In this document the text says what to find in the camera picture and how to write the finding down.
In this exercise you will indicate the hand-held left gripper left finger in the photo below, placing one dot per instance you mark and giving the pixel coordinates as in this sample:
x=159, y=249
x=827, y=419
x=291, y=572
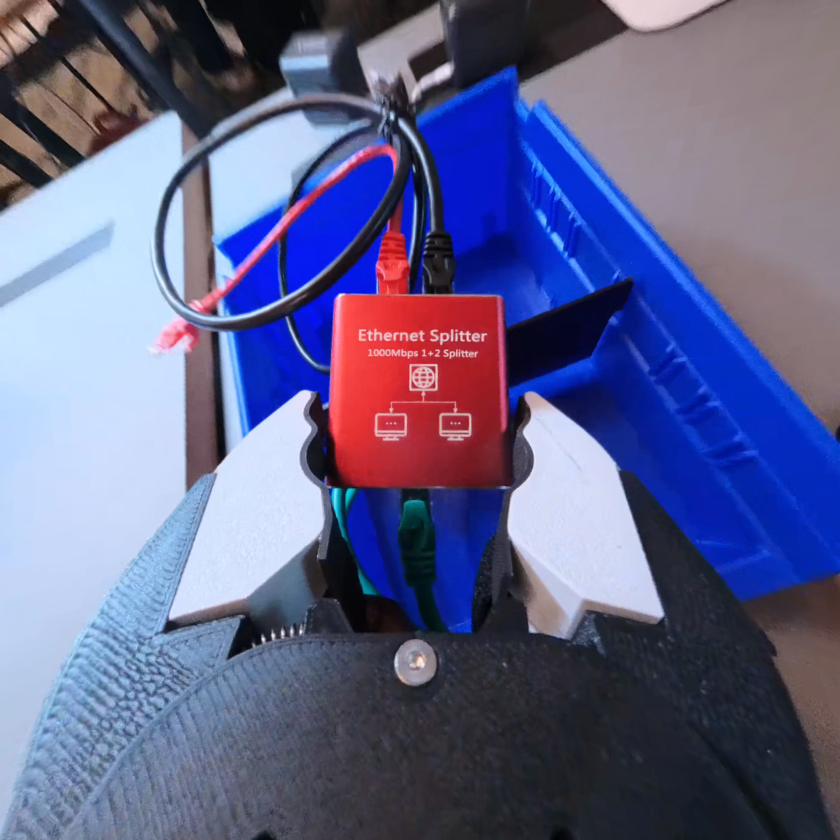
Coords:
x=256, y=525

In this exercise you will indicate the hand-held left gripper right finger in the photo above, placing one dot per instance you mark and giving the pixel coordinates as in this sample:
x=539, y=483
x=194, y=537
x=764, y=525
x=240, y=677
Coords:
x=577, y=525

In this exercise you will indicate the blue plastic bin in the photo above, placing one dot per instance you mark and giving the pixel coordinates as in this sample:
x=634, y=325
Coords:
x=656, y=394

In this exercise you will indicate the red ethernet splitter box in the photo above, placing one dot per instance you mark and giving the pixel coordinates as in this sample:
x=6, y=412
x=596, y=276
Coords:
x=420, y=394

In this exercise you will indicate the white side table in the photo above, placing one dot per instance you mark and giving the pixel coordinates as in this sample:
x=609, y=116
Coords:
x=79, y=394

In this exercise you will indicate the black tripod stand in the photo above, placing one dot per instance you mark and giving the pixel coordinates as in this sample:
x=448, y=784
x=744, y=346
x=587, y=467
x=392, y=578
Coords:
x=144, y=65

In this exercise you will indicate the black power adapter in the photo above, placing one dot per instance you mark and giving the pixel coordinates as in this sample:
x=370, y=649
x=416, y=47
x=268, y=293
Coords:
x=485, y=39

